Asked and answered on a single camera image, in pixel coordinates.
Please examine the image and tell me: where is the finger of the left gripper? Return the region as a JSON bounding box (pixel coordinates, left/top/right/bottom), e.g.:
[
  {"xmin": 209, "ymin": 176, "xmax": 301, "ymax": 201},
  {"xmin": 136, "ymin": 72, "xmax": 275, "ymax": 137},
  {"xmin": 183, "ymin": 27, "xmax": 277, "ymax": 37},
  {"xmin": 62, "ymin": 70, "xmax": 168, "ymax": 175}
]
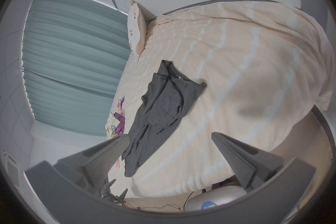
[
  {"xmin": 100, "ymin": 179, "xmax": 116, "ymax": 196},
  {"xmin": 112, "ymin": 188, "xmax": 129, "ymax": 204}
]

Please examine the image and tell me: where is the white printed pillow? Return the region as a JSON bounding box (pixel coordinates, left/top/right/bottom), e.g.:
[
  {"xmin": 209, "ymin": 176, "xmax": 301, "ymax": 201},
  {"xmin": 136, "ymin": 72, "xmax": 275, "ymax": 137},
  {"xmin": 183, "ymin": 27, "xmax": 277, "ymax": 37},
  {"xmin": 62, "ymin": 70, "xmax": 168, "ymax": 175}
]
[{"xmin": 127, "ymin": 0, "xmax": 147, "ymax": 61}]

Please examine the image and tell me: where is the blue-green curtain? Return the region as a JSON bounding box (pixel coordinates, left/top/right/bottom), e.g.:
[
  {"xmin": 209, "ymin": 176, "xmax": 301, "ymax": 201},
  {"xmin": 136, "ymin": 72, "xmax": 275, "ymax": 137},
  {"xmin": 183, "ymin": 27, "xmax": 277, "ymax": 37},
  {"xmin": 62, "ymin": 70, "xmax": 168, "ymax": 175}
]
[{"xmin": 22, "ymin": 0, "xmax": 132, "ymax": 137}]

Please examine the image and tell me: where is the bed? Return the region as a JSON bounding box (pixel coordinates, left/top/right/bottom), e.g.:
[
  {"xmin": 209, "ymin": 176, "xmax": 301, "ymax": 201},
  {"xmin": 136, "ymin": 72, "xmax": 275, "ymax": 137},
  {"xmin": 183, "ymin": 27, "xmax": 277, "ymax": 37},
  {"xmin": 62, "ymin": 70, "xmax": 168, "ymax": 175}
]
[{"xmin": 88, "ymin": 0, "xmax": 335, "ymax": 198}]

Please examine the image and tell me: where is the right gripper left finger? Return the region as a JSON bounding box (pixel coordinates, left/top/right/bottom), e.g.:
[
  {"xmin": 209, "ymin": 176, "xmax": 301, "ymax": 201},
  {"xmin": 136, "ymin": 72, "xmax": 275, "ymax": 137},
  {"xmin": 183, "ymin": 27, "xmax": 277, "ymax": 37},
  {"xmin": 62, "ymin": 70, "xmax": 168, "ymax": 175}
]
[{"xmin": 56, "ymin": 134, "xmax": 130, "ymax": 188}]

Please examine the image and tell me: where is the white printed pyjama top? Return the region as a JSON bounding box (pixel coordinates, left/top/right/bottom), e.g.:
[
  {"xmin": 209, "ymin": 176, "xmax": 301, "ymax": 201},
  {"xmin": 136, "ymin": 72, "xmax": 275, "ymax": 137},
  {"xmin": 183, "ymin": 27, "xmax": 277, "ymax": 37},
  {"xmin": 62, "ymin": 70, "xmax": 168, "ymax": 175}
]
[{"xmin": 105, "ymin": 112, "xmax": 118, "ymax": 138}]

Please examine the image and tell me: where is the black T-shirt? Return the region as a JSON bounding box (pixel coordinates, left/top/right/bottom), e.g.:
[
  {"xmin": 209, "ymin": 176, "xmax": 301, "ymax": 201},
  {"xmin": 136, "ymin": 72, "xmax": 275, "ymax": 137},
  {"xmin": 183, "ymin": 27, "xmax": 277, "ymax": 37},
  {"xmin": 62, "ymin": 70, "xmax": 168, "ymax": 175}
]
[{"xmin": 121, "ymin": 60, "xmax": 208, "ymax": 178}]

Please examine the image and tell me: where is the pink garment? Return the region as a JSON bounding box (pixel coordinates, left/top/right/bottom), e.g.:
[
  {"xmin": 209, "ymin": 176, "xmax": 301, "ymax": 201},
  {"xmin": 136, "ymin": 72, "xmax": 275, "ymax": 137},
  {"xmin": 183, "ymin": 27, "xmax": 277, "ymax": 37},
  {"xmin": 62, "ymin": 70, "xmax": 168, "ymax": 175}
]
[{"xmin": 113, "ymin": 96, "xmax": 126, "ymax": 169}]

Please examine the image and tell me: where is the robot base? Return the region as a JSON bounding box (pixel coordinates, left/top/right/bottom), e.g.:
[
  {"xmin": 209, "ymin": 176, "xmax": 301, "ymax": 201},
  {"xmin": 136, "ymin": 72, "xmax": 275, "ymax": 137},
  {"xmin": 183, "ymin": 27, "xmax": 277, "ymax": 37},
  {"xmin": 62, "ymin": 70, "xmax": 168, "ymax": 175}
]
[{"xmin": 184, "ymin": 184, "xmax": 248, "ymax": 212}]

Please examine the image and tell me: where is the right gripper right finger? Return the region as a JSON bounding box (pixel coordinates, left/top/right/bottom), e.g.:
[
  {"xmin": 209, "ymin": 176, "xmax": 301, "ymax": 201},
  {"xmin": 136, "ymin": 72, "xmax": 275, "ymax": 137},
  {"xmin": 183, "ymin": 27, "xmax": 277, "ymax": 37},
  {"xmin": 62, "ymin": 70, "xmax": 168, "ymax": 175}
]
[{"xmin": 211, "ymin": 132, "xmax": 284, "ymax": 190}]

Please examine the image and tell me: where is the purple garment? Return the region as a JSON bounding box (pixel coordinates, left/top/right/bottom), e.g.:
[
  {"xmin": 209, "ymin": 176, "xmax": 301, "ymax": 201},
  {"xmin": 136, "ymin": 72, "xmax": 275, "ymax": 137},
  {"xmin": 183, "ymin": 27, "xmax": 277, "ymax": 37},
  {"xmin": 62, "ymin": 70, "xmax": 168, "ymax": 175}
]
[{"xmin": 114, "ymin": 112, "xmax": 127, "ymax": 136}]

